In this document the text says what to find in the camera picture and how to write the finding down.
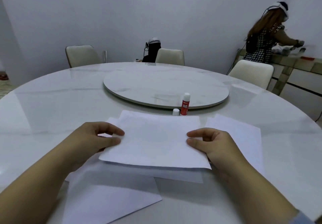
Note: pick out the person's left hand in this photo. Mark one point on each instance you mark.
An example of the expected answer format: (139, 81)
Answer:
(86, 143)

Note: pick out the person's left thumb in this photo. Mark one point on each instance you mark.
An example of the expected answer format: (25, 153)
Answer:
(109, 143)

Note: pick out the white and beige sideboard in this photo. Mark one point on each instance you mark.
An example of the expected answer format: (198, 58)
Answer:
(296, 80)

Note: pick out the red and white glue stick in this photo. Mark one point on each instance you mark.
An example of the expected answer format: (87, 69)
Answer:
(185, 104)

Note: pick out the black bag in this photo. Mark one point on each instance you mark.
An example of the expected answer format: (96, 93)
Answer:
(152, 52)

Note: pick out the person's right hand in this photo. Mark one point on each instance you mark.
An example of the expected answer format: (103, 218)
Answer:
(221, 150)

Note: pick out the white paper sheet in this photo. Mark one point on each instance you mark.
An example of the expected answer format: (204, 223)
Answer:
(241, 140)
(108, 198)
(156, 140)
(181, 176)

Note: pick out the flat red item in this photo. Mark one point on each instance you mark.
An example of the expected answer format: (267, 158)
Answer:
(307, 58)

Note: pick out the person's right forearm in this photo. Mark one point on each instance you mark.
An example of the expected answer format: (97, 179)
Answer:
(254, 196)

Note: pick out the white glue stick cap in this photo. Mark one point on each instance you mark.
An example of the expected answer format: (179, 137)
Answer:
(176, 112)

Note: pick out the round marble turntable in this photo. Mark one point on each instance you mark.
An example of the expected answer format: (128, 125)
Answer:
(166, 88)

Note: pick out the clear plastic bag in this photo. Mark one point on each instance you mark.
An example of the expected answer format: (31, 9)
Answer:
(281, 49)

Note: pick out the person's left forearm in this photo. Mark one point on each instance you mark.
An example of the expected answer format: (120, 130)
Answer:
(35, 186)

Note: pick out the person's right thumb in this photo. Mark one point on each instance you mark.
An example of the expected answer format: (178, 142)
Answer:
(197, 144)

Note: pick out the white headset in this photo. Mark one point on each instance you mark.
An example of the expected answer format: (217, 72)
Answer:
(154, 40)

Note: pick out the cream upholstered chair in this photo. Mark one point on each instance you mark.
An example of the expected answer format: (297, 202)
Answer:
(83, 55)
(170, 56)
(251, 73)

